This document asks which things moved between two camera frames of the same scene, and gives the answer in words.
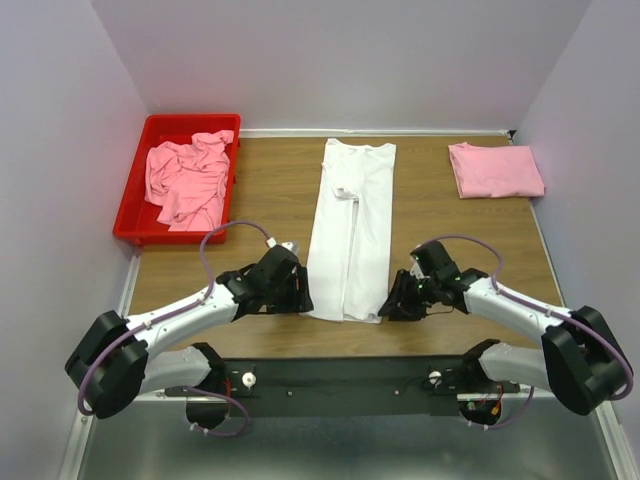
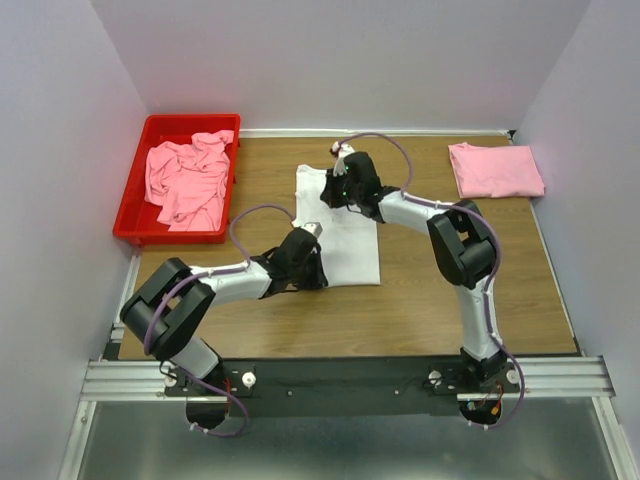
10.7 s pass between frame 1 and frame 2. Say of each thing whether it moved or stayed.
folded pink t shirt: stayed
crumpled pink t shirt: stayed
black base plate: stayed
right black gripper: moved
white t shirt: moved
